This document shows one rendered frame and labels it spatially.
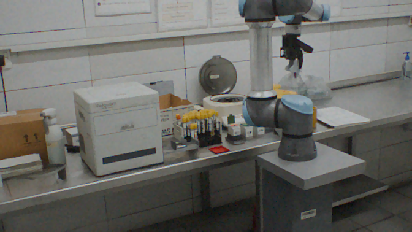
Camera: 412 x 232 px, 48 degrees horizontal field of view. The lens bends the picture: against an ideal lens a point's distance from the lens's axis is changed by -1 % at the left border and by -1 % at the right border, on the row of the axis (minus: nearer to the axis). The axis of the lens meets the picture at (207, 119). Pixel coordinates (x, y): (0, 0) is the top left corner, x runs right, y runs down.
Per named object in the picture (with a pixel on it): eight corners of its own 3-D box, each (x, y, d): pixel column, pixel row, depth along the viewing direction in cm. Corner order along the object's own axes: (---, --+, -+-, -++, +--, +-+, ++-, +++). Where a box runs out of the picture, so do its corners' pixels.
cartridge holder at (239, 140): (234, 145, 206) (234, 137, 205) (224, 139, 214) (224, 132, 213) (244, 142, 209) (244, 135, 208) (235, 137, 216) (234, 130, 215)
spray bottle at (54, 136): (48, 170, 186) (40, 112, 179) (45, 163, 194) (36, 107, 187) (68, 166, 189) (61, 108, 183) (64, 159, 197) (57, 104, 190)
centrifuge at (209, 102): (218, 131, 226) (217, 107, 223) (200, 116, 253) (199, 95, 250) (263, 125, 233) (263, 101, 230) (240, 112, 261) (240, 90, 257)
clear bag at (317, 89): (301, 100, 278) (301, 78, 274) (297, 94, 294) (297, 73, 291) (335, 99, 277) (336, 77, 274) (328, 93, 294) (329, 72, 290)
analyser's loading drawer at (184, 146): (154, 159, 187) (153, 147, 186) (148, 154, 193) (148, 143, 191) (199, 150, 196) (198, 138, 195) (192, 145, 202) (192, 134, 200)
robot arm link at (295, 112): (309, 136, 169) (309, 100, 165) (274, 133, 175) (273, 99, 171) (316, 127, 180) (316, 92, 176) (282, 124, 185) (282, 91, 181)
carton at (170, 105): (149, 142, 215) (146, 110, 211) (129, 127, 240) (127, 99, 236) (197, 132, 226) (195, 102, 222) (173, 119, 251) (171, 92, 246)
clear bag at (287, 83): (291, 107, 266) (291, 75, 261) (266, 102, 277) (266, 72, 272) (313, 97, 285) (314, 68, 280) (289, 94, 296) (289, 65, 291)
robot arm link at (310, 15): (307, -22, 156) (331, 0, 200) (276, -20, 160) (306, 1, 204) (306, 13, 157) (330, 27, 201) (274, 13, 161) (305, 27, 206)
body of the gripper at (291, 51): (279, 59, 221) (279, 34, 217) (294, 57, 224) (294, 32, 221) (289, 61, 214) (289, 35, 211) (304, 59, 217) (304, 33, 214)
